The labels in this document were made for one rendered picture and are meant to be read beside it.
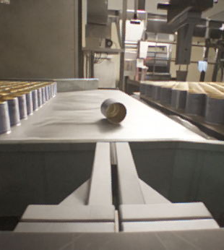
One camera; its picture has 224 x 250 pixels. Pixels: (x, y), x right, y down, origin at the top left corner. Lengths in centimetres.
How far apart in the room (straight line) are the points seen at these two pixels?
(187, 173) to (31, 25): 294
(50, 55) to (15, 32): 55
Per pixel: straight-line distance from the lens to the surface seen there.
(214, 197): 27
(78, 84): 150
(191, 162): 23
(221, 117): 60
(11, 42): 309
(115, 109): 63
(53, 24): 299
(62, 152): 20
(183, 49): 45
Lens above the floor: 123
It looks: 16 degrees down
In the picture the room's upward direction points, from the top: 2 degrees clockwise
